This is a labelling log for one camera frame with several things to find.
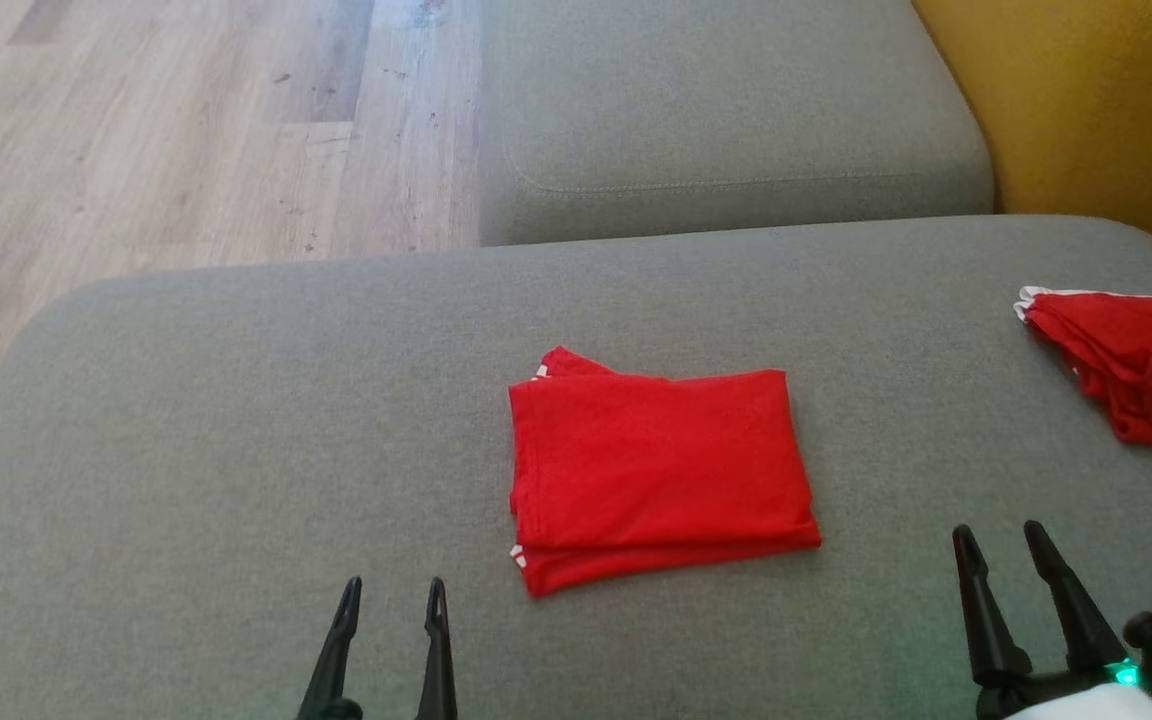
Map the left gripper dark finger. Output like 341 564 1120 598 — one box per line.
416 577 458 720
298 576 364 720

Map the red shorts white waistband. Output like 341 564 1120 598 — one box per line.
1013 286 1152 453

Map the red Bulls 23 jersey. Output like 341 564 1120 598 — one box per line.
508 345 823 598

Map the large grey sofa seat cushion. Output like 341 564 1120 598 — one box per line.
0 215 1152 720

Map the small grey sofa cushion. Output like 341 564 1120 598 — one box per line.
476 0 997 248

